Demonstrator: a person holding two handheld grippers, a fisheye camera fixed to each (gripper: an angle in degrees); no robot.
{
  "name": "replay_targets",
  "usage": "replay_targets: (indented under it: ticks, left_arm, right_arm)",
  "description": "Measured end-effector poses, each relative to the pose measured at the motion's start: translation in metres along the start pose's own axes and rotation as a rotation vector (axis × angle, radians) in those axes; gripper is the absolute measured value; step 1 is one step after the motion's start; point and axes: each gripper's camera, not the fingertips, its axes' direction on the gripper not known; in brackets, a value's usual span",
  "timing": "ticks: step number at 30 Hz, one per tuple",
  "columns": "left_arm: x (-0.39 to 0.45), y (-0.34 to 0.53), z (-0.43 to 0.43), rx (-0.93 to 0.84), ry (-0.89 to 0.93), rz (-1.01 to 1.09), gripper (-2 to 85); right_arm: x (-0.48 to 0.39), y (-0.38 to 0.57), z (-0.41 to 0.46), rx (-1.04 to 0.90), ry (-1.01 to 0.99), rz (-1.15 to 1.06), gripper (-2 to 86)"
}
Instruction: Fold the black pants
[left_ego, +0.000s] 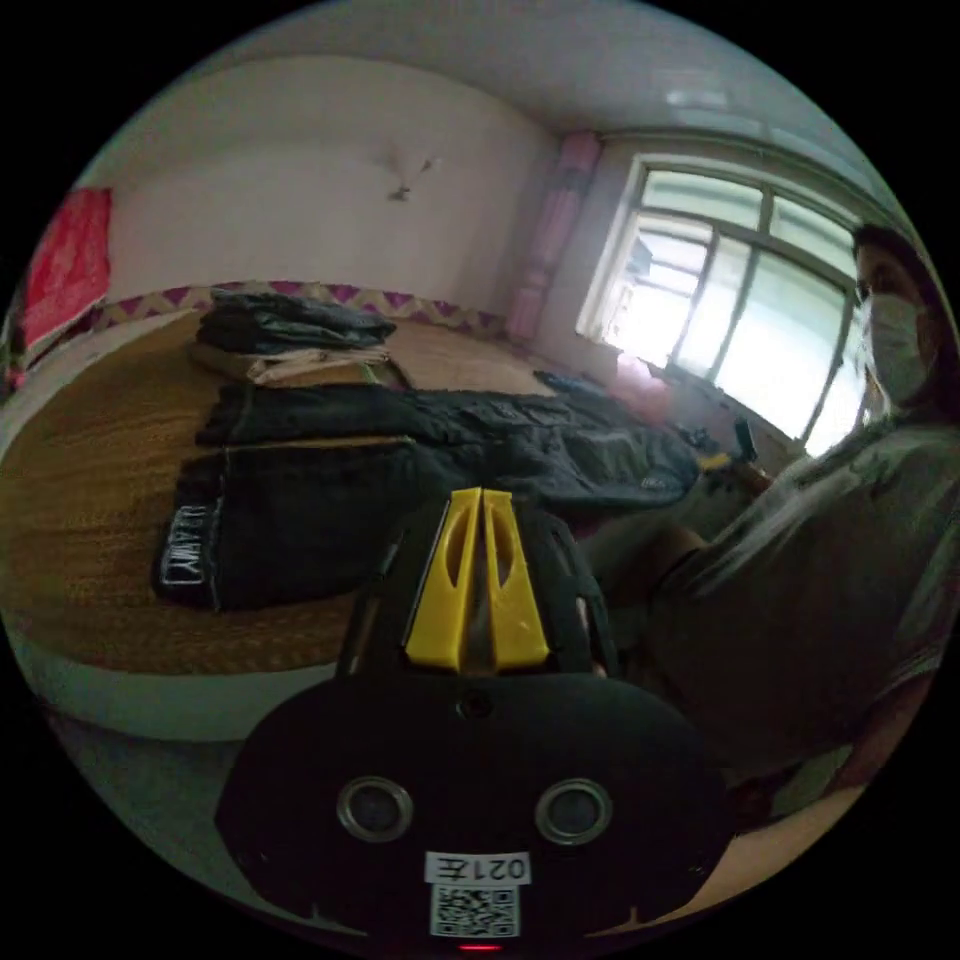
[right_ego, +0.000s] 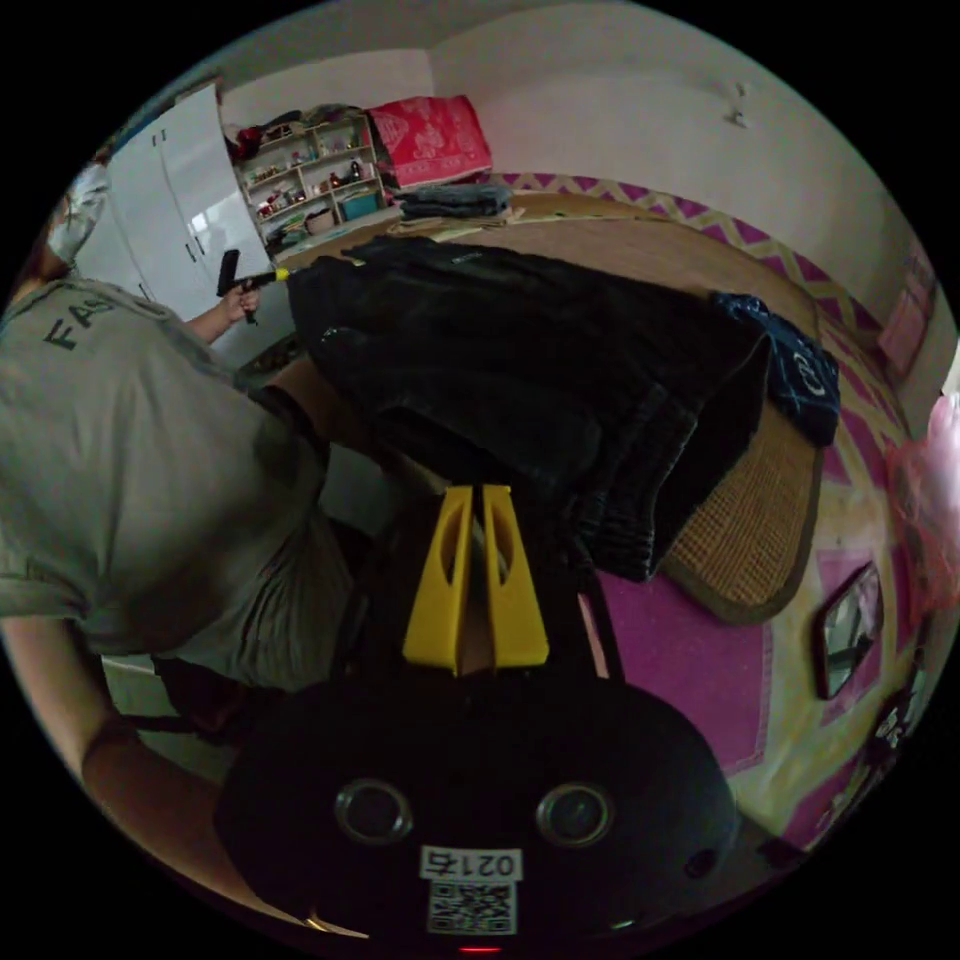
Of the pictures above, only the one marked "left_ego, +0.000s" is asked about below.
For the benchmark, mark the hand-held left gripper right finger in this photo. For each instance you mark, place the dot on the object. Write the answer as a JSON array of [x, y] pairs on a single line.
[[517, 622]]

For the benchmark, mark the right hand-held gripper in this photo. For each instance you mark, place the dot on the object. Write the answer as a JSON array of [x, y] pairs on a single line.
[[701, 442]]

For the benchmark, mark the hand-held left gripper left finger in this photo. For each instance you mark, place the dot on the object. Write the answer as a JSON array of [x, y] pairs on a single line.
[[431, 622]]

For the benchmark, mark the person's left forearm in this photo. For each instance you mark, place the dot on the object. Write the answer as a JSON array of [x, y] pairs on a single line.
[[645, 559]]

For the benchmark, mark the black pants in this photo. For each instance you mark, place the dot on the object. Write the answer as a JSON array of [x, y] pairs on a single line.
[[315, 525]]

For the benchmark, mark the person's right hand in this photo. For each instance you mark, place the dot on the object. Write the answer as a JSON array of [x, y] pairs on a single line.
[[754, 476]]

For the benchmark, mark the window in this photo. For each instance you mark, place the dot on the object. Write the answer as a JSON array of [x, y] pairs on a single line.
[[757, 315]]

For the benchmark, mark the person's body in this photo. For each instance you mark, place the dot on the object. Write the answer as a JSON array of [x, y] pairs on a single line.
[[810, 570]]

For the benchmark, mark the pink curtain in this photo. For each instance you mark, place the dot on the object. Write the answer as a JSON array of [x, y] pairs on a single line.
[[555, 232]]

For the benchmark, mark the pile of clothes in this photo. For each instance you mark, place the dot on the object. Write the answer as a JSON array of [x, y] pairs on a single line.
[[292, 330]]

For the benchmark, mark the bed with woven mat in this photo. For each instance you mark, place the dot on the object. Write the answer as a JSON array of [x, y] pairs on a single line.
[[97, 480]]

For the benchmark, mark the red cloth hanging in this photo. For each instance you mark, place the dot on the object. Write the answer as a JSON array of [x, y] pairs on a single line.
[[67, 262]]

